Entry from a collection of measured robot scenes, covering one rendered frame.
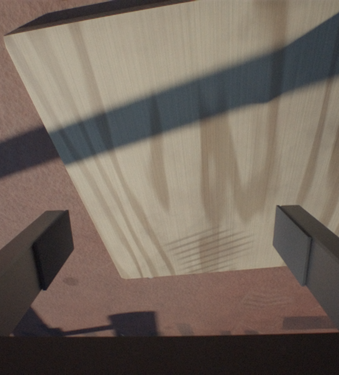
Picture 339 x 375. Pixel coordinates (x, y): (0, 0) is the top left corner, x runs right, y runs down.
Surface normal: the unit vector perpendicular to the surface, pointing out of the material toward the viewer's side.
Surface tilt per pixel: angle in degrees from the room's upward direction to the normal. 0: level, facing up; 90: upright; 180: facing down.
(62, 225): 90
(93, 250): 0
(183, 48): 0
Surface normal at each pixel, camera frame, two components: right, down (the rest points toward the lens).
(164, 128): 0.00, 0.67
